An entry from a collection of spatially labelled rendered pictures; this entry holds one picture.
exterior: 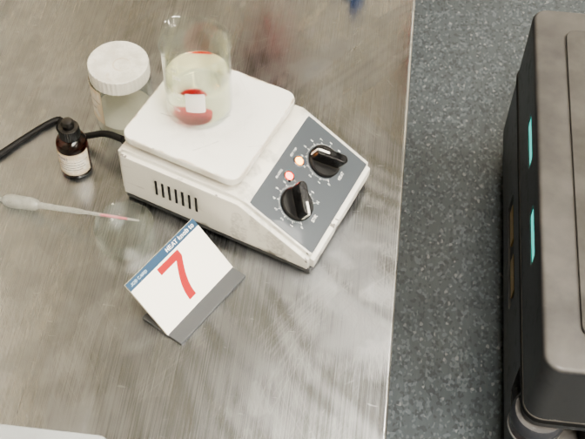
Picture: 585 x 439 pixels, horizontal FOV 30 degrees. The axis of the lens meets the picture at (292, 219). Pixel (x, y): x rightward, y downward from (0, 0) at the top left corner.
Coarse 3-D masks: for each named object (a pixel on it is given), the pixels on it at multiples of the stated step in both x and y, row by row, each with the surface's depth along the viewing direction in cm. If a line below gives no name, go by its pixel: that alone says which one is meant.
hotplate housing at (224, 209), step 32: (288, 128) 101; (128, 160) 99; (160, 160) 98; (256, 160) 98; (128, 192) 103; (160, 192) 100; (192, 192) 97; (224, 192) 96; (352, 192) 102; (224, 224) 99; (256, 224) 96; (288, 256) 98
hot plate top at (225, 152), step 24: (240, 72) 102; (240, 96) 100; (264, 96) 100; (288, 96) 100; (144, 120) 98; (168, 120) 98; (240, 120) 98; (264, 120) 98; (144, 144) 97; (168, 144) 97; (192, 144) 97; (216, 144) 97; (240, 144) 97; (264, 144) 97; (192, 168) 96; (216, 168) 95; (240, 168) 95
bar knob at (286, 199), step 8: (296, 184) 97; (304, 184) 97; (288, 192) 97; (296, 192) 97; (304, 192) 96; (288, 200) 97; (296, 200) 97; (304, 200) 96; (312, 200) 98; (288, 208) 97; (296, 208) 97; (304, 208) 96; (312, 208) 98; (288, 216) 97; (296, 216) 97; (304, 216) 96
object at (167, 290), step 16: (192, 240) 97; (176, 256) 96; (192, 256) 97; (208, 256) 98; (160, 272) 95; (176, 272) 96; (192, 272) 97; (208, 272) 98; (144, 288) 94; (160, 288) 95; (176, 288) 96; (192, 288) 96; (160, 304) 95; (176, 304) 95; (160, 320) 94
